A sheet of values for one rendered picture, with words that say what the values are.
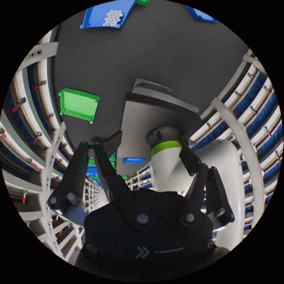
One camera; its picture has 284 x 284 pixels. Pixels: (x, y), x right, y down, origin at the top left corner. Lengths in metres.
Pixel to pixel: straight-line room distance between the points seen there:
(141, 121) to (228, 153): 0.27
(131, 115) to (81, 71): 0.47
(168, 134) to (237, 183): 0.27
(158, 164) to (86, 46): 0.67
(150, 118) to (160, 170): 0.16
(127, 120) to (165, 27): 0.57
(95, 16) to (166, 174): 0.77
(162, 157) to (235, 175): 0.22
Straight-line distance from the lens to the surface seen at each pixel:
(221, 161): 0.23
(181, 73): 0.65
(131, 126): 0.30
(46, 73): 0.68
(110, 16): 0.54
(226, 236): 0.34
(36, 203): 0.85
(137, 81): 0.56
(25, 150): 0.61
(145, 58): 0.56
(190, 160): 0.15
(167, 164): 0.26
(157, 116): 0.28
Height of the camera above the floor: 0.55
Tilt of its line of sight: 34 degrees down
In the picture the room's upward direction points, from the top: 173 degrees clockwise
